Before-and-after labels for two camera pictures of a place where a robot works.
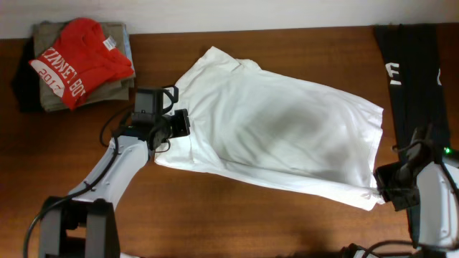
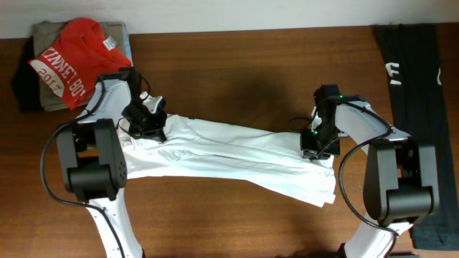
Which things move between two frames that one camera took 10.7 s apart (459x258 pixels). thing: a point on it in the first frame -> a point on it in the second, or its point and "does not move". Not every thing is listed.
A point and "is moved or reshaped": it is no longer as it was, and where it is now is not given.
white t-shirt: x=252 y=122 is moved or reshaped
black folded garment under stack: x=25 y=82 does not move
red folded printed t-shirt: x=79 y=61 does not move
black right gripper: x=381 y=175 -> x=313 y=153
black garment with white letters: x=413 y=59 does not move
